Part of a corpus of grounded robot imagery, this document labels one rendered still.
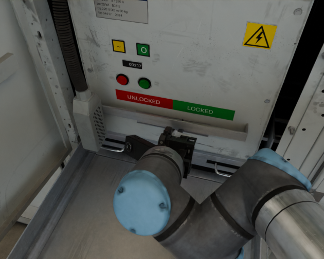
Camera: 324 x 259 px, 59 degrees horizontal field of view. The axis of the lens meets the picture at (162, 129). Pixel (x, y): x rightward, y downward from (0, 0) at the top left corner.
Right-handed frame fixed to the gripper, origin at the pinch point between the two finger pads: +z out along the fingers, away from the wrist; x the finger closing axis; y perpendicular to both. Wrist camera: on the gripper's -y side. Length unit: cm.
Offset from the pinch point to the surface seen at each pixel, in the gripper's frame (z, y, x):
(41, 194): 27, -57, -47
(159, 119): -0.8, -3.9, 4.0
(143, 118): -0.3, -8.3, 3.1
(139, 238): -10.3, -2.9, -26.1
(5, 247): 40, -87, -96
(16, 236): 46, -86, -92
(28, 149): -6.9, -38.4, -10.0
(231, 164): 9.1, 17.3, -8.1
